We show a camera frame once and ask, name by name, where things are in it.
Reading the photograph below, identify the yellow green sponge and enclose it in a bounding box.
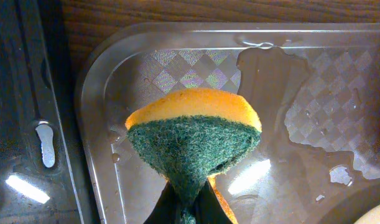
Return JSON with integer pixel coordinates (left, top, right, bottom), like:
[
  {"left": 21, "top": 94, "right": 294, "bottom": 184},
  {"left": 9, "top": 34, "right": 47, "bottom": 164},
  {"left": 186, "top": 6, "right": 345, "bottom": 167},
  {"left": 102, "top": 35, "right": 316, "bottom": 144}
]
[{"left": 125, "top": 88, "right": 262, "bottom": 223}]

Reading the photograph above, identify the brown serving tray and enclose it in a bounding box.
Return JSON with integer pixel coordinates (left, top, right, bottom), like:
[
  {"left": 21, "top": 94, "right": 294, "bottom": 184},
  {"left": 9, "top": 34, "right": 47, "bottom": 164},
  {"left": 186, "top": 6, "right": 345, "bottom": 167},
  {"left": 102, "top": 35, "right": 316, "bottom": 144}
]
[{"left": 75, "top": 22, "right": 380, "bottom": 223}]

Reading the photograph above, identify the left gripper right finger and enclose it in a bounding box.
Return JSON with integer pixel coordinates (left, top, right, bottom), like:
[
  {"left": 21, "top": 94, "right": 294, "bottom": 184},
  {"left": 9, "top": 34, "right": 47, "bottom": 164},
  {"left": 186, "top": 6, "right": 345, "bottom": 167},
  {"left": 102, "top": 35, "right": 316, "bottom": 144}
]
[{"left": 194, "top": 181, "right": 233, "bottom": 224}]

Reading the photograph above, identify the light green plate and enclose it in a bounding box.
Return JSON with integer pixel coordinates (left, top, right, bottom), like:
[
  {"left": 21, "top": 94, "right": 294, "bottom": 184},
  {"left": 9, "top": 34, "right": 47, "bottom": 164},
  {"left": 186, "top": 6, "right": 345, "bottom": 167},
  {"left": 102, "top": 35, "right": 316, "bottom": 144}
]
[{"left": 354, "top": 205, "right": 380, "bottom": 224}]

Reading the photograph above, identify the black plastic tray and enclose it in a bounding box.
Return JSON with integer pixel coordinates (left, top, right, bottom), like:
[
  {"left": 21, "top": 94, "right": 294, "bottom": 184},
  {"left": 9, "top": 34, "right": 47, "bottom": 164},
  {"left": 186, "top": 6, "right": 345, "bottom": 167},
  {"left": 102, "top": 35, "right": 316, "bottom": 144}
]
[{"left": 0, "top": 0, "right": 100, "bottom": 223}]

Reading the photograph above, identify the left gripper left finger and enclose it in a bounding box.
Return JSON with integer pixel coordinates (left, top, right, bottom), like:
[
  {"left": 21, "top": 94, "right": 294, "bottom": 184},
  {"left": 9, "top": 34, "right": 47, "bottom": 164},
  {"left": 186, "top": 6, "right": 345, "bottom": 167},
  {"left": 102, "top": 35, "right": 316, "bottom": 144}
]
[{"left": 144, "top": 182, "right": 180, "bottom": 224}]

